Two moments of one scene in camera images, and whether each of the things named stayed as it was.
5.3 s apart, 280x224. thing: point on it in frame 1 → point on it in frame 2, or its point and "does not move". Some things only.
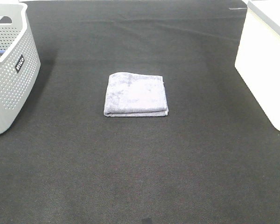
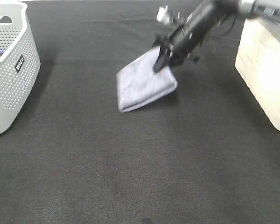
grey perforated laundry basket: (15, 63) does not move
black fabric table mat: (214, 158) does not move
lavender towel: (129, 94) → (138, 84)
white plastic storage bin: (262, 58) does not move
